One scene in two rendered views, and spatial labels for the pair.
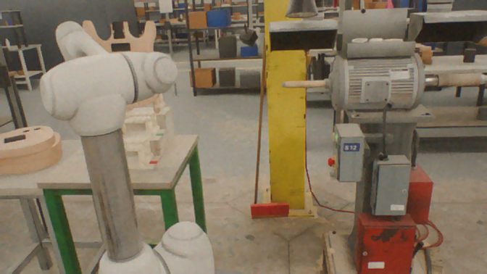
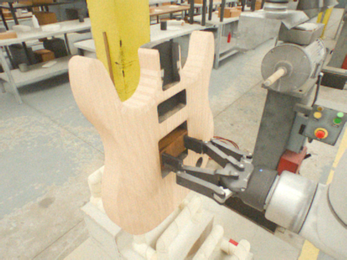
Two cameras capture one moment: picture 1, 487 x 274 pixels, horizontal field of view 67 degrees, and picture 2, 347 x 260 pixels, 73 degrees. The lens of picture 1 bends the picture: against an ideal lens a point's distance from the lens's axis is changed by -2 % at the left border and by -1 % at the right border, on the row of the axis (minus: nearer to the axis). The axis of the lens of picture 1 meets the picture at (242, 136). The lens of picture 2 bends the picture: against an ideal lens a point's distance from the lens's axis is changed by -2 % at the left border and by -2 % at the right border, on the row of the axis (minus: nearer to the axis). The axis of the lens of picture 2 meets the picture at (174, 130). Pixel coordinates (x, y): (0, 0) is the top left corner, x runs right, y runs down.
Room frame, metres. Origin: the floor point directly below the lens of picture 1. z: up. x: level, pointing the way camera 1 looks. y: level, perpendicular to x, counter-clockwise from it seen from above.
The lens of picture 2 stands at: (1.53, 0.88, 1.68)
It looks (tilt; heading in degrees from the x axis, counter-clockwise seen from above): 34 degrees down; 302
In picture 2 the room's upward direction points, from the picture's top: straight up
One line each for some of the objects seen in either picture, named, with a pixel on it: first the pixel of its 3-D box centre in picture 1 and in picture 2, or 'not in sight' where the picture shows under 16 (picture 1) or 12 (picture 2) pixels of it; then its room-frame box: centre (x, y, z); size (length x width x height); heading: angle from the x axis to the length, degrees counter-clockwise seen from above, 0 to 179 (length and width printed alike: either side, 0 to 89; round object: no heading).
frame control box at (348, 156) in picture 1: (362, 155); (321, 119); (1.43, -0.50, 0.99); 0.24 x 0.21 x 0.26; 83
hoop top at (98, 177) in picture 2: not in sight; (116, 163); (1.97, 0.52, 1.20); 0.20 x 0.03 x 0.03; 86
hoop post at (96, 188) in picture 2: not in sight; (96, 190); (1.97, 0.60, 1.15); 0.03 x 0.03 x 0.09
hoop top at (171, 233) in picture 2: (130, 120); (181, 220); (1.72, 0.54, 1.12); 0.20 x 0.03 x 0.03; 86
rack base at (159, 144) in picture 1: (138, 143); (170, 241); (1.77, 0.53, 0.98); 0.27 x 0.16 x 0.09; 87
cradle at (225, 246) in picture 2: (147, 158); (229, 248); (1.60, 0.45, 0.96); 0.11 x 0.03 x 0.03; 177
